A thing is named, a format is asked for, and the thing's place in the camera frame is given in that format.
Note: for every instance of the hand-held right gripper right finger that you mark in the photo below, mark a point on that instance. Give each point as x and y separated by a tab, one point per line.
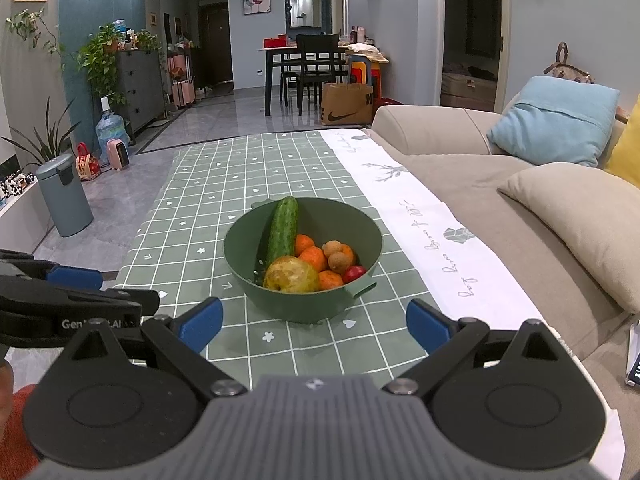
430	325

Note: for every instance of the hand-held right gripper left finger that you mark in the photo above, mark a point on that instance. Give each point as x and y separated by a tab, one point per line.
202	322

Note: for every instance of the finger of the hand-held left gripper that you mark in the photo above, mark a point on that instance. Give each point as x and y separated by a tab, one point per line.
100	302
75	277

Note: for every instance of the small red fruit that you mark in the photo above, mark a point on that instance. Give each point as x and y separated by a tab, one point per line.
354	274

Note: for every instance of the yellow-green pear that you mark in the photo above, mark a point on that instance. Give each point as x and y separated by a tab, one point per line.
291	275

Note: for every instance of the orange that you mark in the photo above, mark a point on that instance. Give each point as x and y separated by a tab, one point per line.
313	258
303	244
350	255
330	280

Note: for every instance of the brown round fruit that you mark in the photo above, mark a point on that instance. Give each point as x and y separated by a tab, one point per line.
331	248
340	262

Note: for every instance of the green colander bowl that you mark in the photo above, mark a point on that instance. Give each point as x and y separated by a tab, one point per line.
320	306

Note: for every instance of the white low cabinet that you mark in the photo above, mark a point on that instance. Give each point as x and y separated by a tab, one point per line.
20	225

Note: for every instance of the grey-blue trash bin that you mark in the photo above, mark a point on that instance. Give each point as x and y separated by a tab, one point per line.
65	200

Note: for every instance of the red cloth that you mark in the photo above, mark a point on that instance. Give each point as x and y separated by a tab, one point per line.
17	435

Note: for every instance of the row of small figurines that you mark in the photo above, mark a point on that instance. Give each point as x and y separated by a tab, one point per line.
15	185

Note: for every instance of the red gift box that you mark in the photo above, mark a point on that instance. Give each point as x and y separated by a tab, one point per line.
86	165

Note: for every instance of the green cucumber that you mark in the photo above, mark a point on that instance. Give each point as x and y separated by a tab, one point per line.
282	232

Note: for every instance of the green checked tablecloth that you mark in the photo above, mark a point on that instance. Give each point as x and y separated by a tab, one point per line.
200	200

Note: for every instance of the pink space heater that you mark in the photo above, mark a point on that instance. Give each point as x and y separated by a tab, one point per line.
118	154

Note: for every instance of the long-leaf potted plant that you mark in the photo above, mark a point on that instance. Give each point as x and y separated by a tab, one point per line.
45	140

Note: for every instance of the beige sofa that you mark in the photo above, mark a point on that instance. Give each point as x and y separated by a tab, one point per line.
450	180

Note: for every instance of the blue water jug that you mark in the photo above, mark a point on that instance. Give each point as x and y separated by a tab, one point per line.
111	130

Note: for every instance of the beige pillow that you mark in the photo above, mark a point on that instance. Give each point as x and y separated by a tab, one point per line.
580	220

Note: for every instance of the grey drawer cabinet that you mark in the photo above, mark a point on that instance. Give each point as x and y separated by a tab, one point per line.
142	90

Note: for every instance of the pink suitcase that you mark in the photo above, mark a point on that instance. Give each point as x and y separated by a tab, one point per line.
181	85

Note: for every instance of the large trailing potted plant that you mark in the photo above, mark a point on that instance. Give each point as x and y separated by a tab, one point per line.
102	57

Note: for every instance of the brown paper bag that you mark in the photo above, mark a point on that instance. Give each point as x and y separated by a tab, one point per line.
347	102

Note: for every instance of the light blue pillow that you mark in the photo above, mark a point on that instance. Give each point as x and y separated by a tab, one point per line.
550	120

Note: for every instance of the bed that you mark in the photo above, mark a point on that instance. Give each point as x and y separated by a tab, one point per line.
467	87

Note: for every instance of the small leafy potted plant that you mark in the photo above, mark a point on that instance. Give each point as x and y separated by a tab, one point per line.
147	40

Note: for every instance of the hanging vine plant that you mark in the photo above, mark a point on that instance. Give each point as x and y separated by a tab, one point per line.
32	27

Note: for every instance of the yellow pillow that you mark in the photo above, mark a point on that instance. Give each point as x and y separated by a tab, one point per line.
627	155

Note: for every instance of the stack of coloured stools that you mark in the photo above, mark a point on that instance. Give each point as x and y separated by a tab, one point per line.
364	70

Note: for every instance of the dark dining table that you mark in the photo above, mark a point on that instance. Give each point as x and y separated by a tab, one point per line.
272	57

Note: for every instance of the brown handbag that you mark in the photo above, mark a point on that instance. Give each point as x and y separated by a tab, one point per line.
567	70

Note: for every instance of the black dining chair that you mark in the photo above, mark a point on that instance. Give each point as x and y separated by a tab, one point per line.
317	45

